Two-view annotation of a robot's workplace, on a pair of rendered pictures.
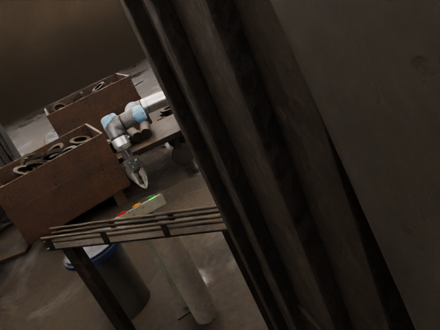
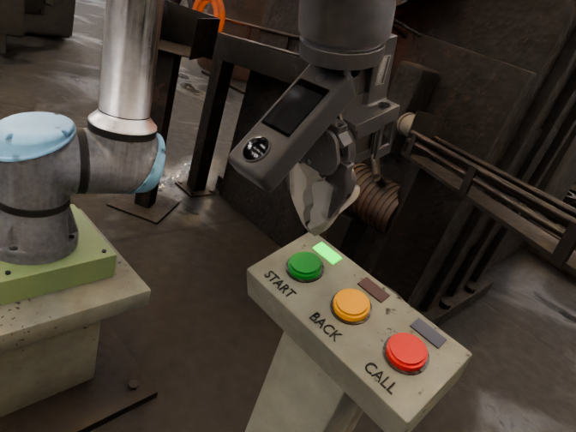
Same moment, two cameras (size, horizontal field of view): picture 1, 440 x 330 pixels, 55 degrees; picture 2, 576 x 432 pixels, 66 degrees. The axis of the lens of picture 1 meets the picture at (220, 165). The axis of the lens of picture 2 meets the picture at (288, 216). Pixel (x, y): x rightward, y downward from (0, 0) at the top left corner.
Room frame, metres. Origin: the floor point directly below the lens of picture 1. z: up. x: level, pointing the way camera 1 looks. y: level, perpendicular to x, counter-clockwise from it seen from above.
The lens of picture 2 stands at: (2.12, 0.67, 0.88)
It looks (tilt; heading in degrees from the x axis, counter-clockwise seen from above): 26 degrees down; 231
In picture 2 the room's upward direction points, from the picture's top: 19 degrees clockwise
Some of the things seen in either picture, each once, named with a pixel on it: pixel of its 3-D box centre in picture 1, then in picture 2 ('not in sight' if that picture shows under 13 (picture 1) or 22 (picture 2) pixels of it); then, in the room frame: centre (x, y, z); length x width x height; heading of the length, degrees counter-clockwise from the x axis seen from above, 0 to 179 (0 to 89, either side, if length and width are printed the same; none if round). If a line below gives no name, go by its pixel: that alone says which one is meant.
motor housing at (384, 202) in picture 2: not in sight; (345, 259); (1.28, -0.05, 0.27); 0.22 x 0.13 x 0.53; 103
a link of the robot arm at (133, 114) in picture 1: (133, 116); not in sight; (1.93, 0.27, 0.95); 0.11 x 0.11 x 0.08; 2
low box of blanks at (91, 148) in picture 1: (63, 182); not in sight; (3.59, 1.31, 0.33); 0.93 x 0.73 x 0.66; 110
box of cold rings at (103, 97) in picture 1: (99, 119); not in sight; (5.32, 1.13, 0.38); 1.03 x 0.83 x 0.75; 106
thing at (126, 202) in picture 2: not in sight; (153, 114); (1.62, -0.82, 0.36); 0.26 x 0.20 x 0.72; 138
